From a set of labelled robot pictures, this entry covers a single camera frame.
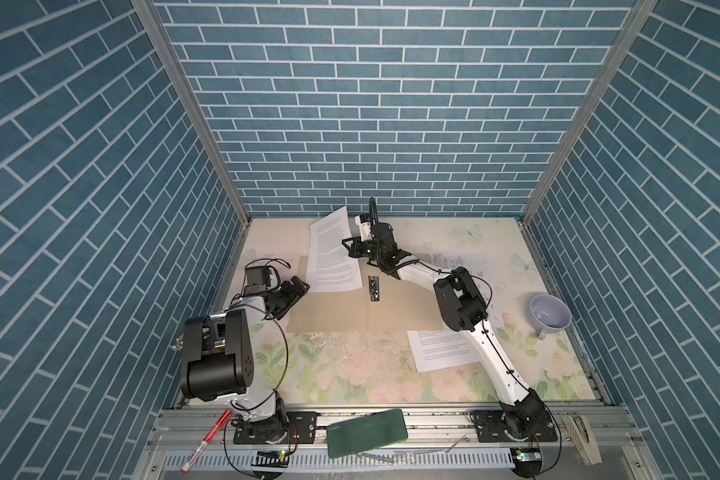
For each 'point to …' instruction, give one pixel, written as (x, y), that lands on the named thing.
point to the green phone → (366, 433)
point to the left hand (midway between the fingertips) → (301, 291)
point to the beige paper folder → (383, 303)
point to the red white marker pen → (202, 445)
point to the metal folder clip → (374, 288)
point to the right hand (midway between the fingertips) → (339, 239)
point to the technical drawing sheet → (477, 266)
